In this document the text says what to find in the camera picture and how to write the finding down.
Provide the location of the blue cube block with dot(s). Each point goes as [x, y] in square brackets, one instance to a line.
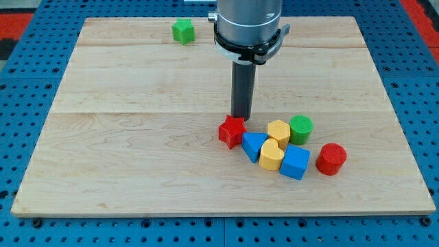
[295, 162]

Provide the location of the wooden board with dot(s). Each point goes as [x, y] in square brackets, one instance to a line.
[133, 128]

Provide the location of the yellow heart block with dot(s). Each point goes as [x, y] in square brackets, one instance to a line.
[271, 156]

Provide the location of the green cylinder block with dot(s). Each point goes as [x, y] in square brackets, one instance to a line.
[301, 127]

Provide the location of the black clamp ring mount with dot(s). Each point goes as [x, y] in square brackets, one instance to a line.
[251, 54]

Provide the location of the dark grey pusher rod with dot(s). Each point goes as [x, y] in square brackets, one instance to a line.
[243, 77]

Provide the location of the blue triangle block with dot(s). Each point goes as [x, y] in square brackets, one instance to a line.
[252, 143]

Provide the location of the green star block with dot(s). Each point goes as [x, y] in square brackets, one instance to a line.
[183, 31]

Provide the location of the red star block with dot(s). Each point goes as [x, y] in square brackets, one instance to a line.
[231, 131]

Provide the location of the yellow hexagon block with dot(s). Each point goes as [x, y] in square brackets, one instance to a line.
[280, 131]

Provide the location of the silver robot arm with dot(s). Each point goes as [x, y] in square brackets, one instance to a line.
[247, 32]

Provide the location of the red cylinder block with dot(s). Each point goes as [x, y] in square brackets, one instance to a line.
[331, 158]

